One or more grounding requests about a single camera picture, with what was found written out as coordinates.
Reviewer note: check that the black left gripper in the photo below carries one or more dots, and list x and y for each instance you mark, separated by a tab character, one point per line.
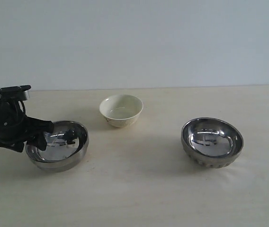
21	128

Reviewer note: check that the smooth steel bowl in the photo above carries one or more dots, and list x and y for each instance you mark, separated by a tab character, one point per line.
66	147

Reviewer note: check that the cream ceramic bowl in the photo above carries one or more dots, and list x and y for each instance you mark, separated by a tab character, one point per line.
121	110

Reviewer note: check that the ribbed steel bowl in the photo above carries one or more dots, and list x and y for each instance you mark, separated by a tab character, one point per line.
211	142

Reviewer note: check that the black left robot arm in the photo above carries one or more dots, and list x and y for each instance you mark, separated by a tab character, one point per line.
5	112

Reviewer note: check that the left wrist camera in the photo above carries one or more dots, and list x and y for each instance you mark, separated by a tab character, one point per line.
19	93

